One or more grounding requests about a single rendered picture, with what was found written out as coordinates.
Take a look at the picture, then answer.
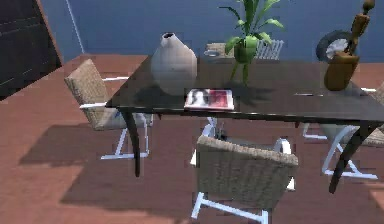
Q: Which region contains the beige ceramic vase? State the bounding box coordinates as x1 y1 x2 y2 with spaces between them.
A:
150 32 198 97

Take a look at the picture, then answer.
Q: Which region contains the red and white magazine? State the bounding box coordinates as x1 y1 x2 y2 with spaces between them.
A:
183 88 236 112

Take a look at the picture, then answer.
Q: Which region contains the thin pen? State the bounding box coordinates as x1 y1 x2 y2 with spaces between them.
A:
293 92 324 98

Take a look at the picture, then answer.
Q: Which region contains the dark wooden cupboard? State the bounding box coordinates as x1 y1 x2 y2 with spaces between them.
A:
0 0 64 101

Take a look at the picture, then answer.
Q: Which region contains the woven chair with white frame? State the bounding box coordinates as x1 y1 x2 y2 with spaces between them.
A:
64 58 154 161
203 38 285 61
189 117 300 224
302 81 384 181

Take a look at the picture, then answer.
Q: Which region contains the dark round wall clock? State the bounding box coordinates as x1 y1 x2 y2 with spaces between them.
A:
315 29 357 63

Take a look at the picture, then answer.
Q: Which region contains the brown wooden statue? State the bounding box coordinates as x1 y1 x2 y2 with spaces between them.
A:
323 0 376 92

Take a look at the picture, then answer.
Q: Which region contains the dark wooden table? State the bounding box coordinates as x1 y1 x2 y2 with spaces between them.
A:
105 54 384 195

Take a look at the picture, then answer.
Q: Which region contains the green house plant in pot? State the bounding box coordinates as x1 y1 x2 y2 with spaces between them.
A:
218 0 285 86

